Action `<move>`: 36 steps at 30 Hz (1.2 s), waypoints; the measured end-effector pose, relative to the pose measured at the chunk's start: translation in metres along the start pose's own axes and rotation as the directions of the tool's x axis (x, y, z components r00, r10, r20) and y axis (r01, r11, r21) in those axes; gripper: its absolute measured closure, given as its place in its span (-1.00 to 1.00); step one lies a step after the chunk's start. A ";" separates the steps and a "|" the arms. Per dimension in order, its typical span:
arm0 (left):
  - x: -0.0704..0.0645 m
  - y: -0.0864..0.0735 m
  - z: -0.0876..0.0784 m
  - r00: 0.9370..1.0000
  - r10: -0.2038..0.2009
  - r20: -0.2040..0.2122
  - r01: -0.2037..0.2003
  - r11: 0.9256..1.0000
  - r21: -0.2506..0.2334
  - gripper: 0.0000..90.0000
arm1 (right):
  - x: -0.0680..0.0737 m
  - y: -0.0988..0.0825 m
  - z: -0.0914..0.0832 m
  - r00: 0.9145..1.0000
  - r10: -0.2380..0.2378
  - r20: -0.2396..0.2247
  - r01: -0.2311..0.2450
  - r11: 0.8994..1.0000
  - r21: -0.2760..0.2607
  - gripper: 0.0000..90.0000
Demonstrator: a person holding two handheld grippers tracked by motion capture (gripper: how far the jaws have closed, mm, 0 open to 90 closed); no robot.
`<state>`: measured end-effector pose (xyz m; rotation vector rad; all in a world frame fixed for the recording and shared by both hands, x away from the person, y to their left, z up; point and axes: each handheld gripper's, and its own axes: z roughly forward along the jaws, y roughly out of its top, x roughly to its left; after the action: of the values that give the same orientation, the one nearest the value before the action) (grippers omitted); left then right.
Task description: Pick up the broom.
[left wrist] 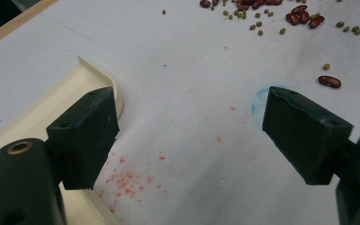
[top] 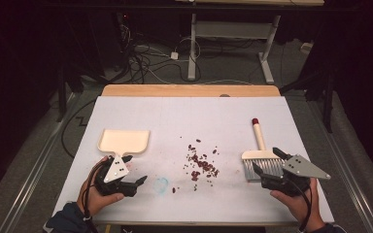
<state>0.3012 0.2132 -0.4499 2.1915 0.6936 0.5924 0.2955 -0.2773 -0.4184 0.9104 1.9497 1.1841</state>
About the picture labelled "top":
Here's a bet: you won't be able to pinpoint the metal floor rail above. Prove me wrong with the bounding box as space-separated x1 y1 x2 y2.
307 96 373 233
0 92 81 233

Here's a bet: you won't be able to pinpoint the cream hand brush grey bristles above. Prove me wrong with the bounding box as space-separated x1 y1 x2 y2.
241 117 287 183

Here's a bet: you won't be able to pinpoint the white metal desk frame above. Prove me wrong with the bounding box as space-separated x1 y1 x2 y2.
174 0 325 85

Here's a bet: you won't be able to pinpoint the tangle of black floor cables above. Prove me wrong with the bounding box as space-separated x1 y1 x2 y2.
115 18 203 85

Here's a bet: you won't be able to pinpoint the black floor cable loop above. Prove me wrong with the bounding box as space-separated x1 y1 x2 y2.
60 98 97 159

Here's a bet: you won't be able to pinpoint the hand-held gripper cable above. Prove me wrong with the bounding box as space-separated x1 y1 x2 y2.
290 181 313 233
82 159 100 233

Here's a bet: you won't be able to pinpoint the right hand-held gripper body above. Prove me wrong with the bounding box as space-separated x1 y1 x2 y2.
260 154 332 198

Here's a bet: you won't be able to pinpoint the cream plastic dustpan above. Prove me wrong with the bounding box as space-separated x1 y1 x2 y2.
96 128 152 163

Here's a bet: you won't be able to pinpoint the left hand-held gripper cable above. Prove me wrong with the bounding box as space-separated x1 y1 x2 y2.
82 159 100 233

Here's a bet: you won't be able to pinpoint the person's right hand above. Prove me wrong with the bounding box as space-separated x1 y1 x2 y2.
269 178 326 233

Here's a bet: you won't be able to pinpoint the scatter of red beans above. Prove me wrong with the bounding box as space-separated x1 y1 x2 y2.
171 138 221 194

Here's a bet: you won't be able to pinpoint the small white box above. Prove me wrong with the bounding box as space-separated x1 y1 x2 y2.
300 42 315 54

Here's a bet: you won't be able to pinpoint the person's left hand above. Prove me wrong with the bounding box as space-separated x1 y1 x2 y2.
76 155 125 217

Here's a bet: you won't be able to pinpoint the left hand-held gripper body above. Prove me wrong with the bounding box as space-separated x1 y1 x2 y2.
93 154 139 198

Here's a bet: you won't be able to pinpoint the right hand-held gripper cable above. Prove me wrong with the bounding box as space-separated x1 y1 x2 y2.
290 181 313 233

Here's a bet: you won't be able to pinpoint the wooden table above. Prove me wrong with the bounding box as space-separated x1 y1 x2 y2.
101 83 282 98

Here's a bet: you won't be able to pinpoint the black stand leg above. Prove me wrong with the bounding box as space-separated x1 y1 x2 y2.
280 71 335 134
56 64 68 123

